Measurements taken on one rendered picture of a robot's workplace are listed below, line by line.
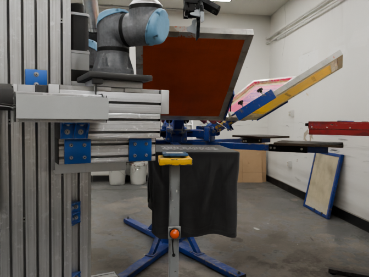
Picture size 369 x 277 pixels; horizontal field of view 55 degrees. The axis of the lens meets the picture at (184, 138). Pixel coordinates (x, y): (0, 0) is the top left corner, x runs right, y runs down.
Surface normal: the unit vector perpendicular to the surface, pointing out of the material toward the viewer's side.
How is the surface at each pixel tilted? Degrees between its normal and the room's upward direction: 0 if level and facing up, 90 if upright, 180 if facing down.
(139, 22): 95
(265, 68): 90
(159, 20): 97
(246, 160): 78
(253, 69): 90
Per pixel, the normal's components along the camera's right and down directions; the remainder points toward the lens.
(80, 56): 0.45, 0.05
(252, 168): 0.11, -0.15
